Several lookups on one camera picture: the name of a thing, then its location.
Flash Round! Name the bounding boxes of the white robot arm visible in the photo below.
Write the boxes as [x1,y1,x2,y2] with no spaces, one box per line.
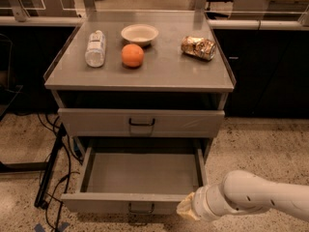
[177,170,309,221]

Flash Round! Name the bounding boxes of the grey metal drawer cabinet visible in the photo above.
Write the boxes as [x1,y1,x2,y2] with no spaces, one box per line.
[42,9,237,153]

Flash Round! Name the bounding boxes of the black floor stand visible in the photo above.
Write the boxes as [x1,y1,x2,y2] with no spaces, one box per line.
[0,125,67,210]

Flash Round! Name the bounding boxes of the gold crumpled can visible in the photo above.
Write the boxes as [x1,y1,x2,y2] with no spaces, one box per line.
[181,36,216,61]

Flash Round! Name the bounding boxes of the orange fruit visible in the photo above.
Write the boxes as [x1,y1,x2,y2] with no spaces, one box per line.
[122,43,144,68]

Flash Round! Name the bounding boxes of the white paper bowl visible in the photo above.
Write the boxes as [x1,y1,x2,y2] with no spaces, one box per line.
[121,24,158,47]

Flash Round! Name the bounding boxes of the clear plastic water bottle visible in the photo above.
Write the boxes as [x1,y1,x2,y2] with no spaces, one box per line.
[85,30,106,68]

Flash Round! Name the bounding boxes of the black lower drawer handle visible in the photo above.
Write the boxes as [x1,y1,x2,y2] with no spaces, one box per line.
[128,203,155,215]

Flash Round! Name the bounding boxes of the black drawer handle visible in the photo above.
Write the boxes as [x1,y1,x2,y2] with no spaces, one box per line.
[128,118,155,127]
[128,203,155,215]

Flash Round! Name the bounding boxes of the black upper drawer handle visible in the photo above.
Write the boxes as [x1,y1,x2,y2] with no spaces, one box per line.
[128,118,155,127]

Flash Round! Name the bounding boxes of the black floor cables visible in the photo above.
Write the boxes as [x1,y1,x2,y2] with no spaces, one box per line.
[35,111,85,232]

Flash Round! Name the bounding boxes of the white horizontal rail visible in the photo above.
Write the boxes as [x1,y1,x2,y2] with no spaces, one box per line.
[0,16,309,31]

